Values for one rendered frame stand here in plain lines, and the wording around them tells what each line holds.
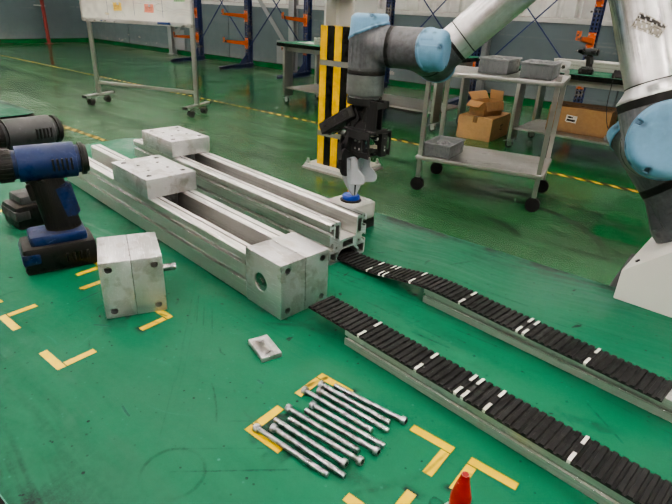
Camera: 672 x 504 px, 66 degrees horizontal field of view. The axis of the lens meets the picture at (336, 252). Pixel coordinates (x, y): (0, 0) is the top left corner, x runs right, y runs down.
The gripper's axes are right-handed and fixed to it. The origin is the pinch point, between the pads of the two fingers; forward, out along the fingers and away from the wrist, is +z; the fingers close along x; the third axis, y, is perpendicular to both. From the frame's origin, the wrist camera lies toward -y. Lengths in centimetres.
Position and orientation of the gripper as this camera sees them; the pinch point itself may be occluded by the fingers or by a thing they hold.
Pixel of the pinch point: (351, 188)
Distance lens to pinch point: 116.1
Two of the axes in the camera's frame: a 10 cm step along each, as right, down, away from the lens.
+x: 7.1, -2.7, 6.5
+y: 7.0, 3.3, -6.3
